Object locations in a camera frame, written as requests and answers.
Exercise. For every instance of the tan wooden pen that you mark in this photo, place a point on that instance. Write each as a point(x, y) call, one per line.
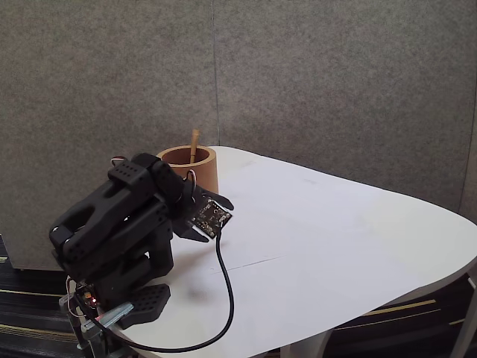
point(194, 147)

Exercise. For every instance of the brown cylindrical pen holder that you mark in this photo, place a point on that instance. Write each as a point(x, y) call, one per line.
point(206, 175)

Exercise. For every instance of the metal table clamp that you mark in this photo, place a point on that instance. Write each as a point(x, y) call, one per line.
point(115, 313)

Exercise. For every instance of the controller board with red LED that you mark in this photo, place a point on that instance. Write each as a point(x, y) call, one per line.
point(89, 298)

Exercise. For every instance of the white table leg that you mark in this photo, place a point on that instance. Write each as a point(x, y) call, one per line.
point(464, 335)
point(298, 350)

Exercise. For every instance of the bare camera circuit board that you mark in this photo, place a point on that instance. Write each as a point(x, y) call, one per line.
point(210, 218)

